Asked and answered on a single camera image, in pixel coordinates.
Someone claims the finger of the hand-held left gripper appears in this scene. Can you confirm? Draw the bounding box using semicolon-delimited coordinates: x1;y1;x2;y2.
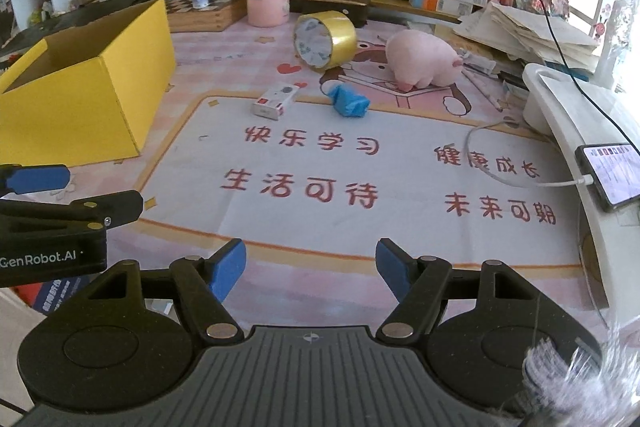
0;189;145;234
0;164;71;198

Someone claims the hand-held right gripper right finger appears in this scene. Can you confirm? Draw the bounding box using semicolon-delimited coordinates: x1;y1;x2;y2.
375;237;551;344

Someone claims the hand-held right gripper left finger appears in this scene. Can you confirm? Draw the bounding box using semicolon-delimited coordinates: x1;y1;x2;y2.
82;238;247;344

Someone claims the yellow cardboard box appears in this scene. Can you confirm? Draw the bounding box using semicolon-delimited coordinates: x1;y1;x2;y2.
0;0;177;168

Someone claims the small white red box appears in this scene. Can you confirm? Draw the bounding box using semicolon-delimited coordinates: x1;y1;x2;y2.
251;84;297;118

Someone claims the blue cloth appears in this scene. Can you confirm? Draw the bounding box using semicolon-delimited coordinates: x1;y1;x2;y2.
327;83;371;118

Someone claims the pink plush pig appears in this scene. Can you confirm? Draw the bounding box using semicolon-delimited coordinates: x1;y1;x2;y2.
385;30;463;90

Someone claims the yellow tape roll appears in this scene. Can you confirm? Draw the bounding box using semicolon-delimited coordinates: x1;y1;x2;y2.
293;10;357;71

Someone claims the pink checkered mat covered desktop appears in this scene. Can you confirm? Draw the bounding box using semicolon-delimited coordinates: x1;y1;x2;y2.
65;4;616;343

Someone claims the red gift carton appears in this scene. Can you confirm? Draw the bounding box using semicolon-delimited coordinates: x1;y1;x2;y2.
15;277;86;313

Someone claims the black electronic keyboard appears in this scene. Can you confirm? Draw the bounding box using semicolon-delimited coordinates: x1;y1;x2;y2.
0;0;161;58

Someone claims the white pencil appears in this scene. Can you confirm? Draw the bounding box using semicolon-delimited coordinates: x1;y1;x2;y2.
462;69;503;112

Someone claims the wooden chessboard box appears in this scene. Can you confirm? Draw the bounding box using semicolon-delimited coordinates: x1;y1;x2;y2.
165;0;247;32

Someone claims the white desk riser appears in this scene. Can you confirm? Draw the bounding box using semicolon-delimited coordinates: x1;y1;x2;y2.
522;63;640;310

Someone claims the black smartphone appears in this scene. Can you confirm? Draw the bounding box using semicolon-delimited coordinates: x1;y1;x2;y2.
575;143;640;212

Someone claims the pile of white papers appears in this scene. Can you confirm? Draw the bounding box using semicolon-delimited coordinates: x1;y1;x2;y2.
452;2;601;68

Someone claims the white charging cable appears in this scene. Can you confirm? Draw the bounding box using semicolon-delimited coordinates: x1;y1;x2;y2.
466;119;596;188

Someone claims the black cable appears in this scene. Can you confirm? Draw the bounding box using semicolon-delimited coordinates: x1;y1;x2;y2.
500;0;640;148

